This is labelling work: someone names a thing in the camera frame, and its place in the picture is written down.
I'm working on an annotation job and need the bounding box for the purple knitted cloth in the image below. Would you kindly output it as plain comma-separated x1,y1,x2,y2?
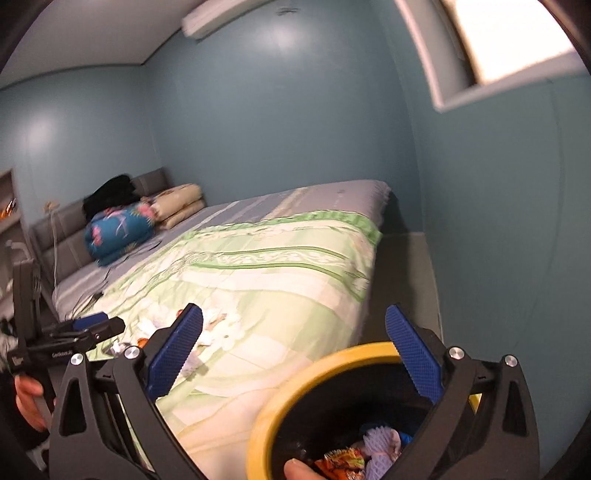
363,426,402,479

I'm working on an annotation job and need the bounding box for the orange snack wrapper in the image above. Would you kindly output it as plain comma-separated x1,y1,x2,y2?
315,447,366,480

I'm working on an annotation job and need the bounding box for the yellow rim trash bin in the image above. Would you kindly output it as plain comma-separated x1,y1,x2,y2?
246,334,486,479

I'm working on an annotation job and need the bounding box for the person left hand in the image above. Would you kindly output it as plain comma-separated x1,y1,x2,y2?
14,375,48,432

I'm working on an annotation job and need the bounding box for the person right hand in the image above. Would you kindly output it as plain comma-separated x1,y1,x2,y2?
283,459,325,480

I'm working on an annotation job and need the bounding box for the grey bed headboard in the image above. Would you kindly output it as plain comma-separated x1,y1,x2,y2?
28,167,172,287

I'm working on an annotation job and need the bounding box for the blue floral folded blanket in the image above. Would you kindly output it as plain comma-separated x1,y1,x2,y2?
84,202,156,266

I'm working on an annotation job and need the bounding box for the green floral quilt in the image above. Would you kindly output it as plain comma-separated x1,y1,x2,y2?
82,209,385,462

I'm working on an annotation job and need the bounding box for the bed with striped sheet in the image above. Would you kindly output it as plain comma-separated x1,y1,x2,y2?
50,178,401,462

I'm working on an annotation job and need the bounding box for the black clothing pile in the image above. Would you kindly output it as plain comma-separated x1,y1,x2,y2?
82,174,141,223

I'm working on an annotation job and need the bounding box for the beige folded blanket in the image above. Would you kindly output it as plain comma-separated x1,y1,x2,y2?
143,184,205,230

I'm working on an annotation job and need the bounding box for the white air conditioner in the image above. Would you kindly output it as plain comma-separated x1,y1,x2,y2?
181,0,267,40

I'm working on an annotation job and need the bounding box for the grey wall shelf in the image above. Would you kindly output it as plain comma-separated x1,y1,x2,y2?
0,169,30,298

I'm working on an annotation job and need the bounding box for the wall power outlet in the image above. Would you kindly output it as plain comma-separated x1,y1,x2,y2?
43,201,60,214

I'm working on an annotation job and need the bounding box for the window with brown frame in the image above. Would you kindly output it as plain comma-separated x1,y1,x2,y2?
394,1,587,112

